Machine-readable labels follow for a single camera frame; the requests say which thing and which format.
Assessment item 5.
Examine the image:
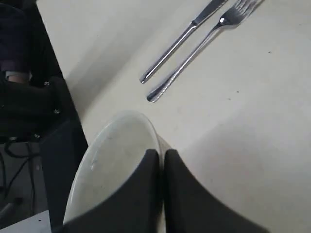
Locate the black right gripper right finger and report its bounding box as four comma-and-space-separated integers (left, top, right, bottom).
164, 149, 268, 233

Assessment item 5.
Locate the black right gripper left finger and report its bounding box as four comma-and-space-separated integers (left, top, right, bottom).
58, 149, 162, 233

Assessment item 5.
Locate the grey ceramic bowl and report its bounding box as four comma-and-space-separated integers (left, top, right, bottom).
63, 111, 169, 223

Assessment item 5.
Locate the silver table knife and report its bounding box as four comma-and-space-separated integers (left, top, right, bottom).
139, 0, 227, 83

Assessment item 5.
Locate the silver fork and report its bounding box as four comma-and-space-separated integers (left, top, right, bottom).
146, 0, 259, 103

